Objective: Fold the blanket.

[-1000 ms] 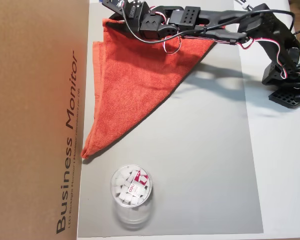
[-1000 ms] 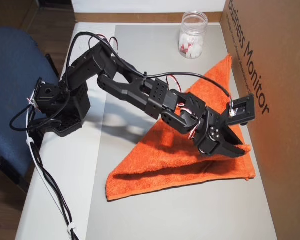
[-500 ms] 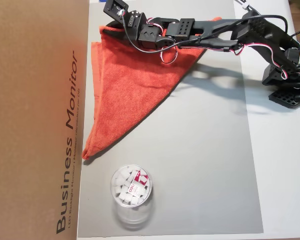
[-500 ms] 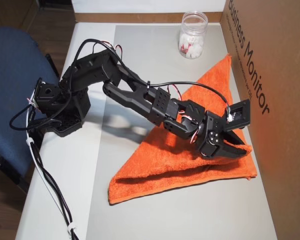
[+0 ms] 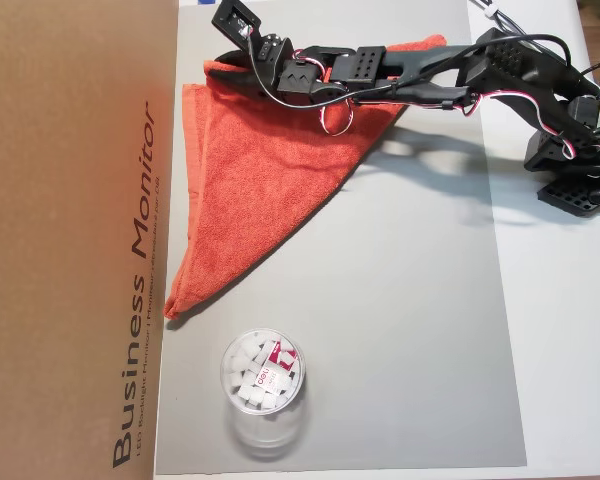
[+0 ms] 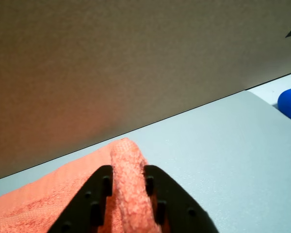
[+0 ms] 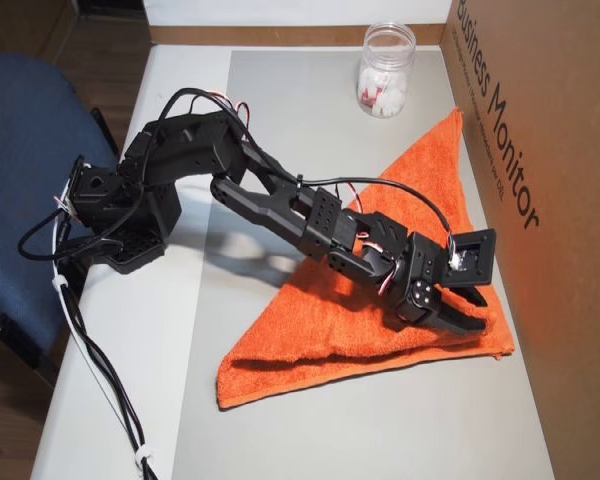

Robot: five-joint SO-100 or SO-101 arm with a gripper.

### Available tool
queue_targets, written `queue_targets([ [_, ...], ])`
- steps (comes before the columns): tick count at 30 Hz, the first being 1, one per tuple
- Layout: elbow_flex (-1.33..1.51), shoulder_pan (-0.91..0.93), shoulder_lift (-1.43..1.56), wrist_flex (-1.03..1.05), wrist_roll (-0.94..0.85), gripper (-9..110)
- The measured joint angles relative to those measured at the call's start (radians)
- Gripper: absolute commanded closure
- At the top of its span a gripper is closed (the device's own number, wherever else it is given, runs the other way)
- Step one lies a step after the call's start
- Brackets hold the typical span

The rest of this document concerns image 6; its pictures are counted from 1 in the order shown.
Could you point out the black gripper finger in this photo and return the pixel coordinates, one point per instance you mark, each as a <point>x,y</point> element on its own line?
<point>179,208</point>
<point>87,206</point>

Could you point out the orange terry towel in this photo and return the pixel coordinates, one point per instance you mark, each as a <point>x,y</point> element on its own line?
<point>38,206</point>

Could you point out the grey table mat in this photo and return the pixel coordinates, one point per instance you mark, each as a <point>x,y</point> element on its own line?
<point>220,157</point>

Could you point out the cardboard Business Monitor box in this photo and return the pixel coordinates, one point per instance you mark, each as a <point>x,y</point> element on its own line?
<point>111,60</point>

